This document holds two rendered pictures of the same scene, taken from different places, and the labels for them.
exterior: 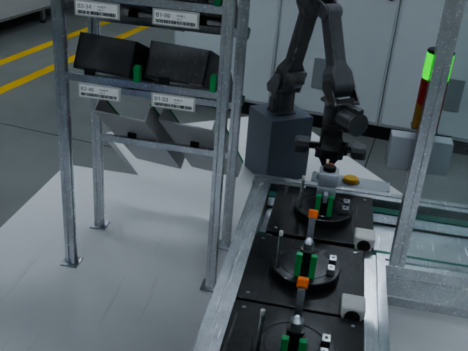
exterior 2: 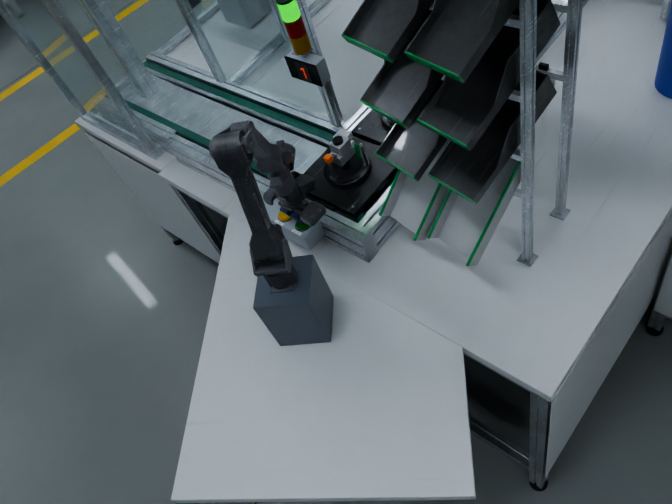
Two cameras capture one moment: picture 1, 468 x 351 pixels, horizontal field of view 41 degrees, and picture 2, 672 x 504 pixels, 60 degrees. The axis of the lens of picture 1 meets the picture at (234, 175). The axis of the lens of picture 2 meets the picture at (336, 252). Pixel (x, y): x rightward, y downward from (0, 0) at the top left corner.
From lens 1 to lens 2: 2.33 m
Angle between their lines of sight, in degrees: 91
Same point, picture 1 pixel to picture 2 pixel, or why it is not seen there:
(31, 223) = (597, 273)
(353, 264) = (368, 119)
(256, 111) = (310, 286)
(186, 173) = (404, 338)
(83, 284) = (552, 187)
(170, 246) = not seen: hidden behind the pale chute
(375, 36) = not seen: outside the picture
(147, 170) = (447, 356)
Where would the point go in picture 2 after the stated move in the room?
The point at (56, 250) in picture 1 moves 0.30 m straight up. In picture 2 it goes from (572, 229) to (581, 146)
